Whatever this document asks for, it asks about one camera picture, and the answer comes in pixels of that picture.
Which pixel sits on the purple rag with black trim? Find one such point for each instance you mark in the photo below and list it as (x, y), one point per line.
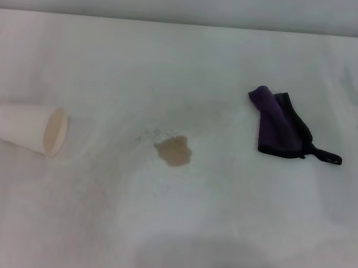
(276, 128)

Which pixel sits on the white paper cup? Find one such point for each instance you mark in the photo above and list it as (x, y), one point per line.
(18, 127)

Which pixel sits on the brown water stain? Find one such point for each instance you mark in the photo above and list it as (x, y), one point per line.
(174, 153)

